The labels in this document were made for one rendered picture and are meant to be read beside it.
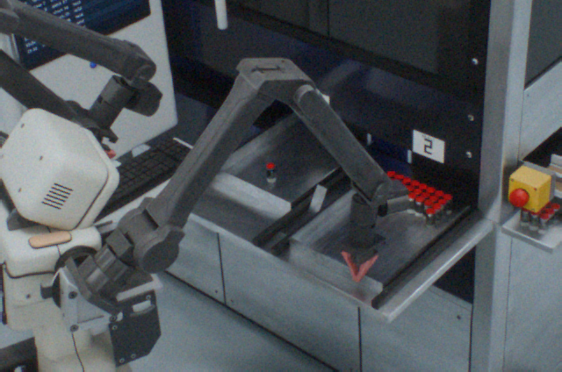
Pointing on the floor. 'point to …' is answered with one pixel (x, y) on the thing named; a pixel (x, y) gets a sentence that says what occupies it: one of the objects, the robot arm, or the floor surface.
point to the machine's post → (500, 149)
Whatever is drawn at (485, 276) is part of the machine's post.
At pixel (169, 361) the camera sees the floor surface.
